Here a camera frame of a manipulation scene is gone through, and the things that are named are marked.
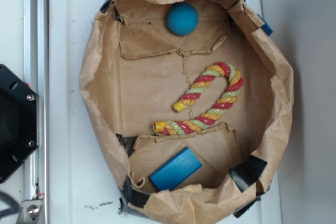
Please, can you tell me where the blue dimpled ball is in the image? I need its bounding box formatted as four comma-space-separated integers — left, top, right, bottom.
166, 3, 198, 36

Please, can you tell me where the brown paper bag tray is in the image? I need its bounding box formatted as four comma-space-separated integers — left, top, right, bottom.
80, 0, 293, 223

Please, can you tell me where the blue rectangular block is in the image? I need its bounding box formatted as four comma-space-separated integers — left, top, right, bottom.
149, 147, 202, 191

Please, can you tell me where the white plastic board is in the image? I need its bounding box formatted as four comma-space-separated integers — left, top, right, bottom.
48, 0, 283, 224

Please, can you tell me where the blue tape piece right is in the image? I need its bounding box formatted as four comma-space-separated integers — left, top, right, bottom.
257, 14, 274, 36

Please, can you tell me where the red yellow green rope toy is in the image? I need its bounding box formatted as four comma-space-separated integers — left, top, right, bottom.
152, 62, 244, 135

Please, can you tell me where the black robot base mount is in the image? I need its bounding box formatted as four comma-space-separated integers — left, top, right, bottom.
1, 64, 38, 183

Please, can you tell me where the aluminium frame rail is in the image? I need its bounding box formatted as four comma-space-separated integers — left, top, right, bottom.
24, 0, 49, 223

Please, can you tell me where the metal corner bracket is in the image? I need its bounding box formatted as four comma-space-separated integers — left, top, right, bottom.
16, 199, 43, 224

